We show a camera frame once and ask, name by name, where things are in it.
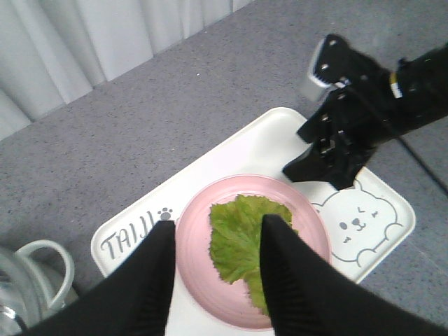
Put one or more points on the pink round plate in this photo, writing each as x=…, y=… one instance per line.
x=230, y=302

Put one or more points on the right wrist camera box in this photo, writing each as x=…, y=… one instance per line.
x=335, y=61

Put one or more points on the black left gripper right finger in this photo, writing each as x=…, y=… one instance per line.
x=307, y=296

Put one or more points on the white pleated curtain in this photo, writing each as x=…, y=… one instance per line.
x=54, y=52

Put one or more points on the cream bear serving tray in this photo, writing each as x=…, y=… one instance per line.
x=364, y=223

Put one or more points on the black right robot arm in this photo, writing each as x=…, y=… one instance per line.
x=416, y=93

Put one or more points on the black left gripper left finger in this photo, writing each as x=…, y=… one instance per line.
x=134, y=300

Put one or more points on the pale green electric cooking pot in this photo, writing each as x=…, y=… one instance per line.
x=32, y=291

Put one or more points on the green lettuce leaf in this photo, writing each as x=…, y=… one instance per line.
x=235, y=241

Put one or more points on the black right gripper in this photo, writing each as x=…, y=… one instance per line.
x=343, y=135

